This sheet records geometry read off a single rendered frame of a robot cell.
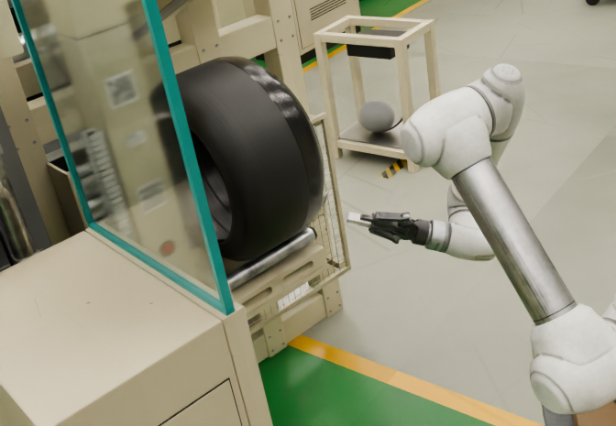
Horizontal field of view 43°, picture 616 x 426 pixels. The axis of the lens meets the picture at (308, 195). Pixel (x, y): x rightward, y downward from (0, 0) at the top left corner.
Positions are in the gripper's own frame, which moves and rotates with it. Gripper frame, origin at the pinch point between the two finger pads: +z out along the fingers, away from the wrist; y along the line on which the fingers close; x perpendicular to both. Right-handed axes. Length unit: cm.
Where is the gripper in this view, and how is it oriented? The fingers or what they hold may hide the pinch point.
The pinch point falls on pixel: (358, 219)
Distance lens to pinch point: 226.0
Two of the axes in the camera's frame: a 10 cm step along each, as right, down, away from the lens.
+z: -9.8, -2.1, -0.7
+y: -1.9, 6.2, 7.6
